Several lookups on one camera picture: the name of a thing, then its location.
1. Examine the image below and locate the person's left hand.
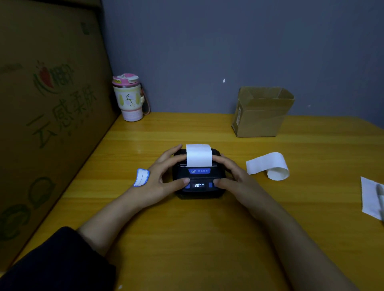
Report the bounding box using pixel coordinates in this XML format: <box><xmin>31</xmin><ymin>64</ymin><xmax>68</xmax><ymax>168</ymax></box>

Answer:
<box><xmin>130</xmin><ymin>144</ymin><xmax>190</xmax><ymax>207</ymax></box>

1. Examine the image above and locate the person's right hand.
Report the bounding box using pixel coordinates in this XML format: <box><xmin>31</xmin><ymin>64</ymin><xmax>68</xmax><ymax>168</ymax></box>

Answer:
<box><xmin>212</xmin><ymin>155</ymin><xmax>270</xmax><ymax>217</ymax></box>

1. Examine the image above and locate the black portable label printer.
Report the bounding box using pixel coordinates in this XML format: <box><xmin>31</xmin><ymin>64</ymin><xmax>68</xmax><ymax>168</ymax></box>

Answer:
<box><xmin>172</xmin><ymin>148</ymin><xmax>227</xmax><ymax>199</ymax></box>

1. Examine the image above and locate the person's right forearm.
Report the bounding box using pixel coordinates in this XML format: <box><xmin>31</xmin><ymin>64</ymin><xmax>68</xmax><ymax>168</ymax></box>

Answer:
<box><xmin>253</xmin><ymin>204</ymin><xmax>359</xmax><ymax>291</ymax></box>

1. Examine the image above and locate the person's left forearm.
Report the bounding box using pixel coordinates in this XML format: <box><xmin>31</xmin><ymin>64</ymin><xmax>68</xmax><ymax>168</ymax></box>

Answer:
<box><xmin>77</xmin><ymin>187</ymin><xmax>150</xmax><ymax>257</ymax></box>

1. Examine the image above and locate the white paper strip in printer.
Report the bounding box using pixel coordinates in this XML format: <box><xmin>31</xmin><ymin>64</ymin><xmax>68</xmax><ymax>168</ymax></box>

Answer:
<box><xmin>186</xmin><ymin>144</ymin><xmax>213</xmax><ymax>168</ymax></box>

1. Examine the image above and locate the small blue-edged white sticker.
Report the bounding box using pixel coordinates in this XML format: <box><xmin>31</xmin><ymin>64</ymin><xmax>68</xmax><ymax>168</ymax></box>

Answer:
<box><xmin>133</xmin><ymin>169</ymin><xmax>150</xmax><ymax>187</ymax></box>

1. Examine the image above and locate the curled white paper strip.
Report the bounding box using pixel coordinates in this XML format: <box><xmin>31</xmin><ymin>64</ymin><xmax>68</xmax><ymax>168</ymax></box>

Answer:
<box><xmin>246</xmin><ymin>152</ymin><xmax>290</xmax><ymax>181</ymax></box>

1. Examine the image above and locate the pink lidded floral tumbler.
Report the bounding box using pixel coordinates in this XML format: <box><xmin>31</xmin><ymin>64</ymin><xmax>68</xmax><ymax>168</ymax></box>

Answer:
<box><xmin>112</xmin><ymin>73</ymin><xmax>150</xmax><ymax>122</ymax></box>

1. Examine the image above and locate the open brown cardboard box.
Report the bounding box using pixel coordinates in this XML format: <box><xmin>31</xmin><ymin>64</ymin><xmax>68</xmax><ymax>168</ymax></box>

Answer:
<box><xmin>231</xmin><ymin>86</ymin><xmax>295</xmax><ymax>138</ymax></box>

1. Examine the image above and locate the large printed cardboard sheet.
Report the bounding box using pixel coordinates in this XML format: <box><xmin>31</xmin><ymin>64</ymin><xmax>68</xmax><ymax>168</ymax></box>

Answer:
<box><xmin>0</xmin><ymin>0</ymin><xmax>120</xmax><ymax>272</ymax></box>

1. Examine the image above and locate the dark sleeve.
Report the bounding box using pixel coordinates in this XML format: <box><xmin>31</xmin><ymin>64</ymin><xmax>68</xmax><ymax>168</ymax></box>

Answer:
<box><xmin>0</xmin><ymin>226</ymin><xmax>116</xmax><ymax>291</ymax></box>

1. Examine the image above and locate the white paper sheet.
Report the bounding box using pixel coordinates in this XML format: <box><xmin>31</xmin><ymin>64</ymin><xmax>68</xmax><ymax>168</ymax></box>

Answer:
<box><xmin>361</xmin><ymin>176</ymin><xmax>384</xmax><ymax>221</ymax></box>

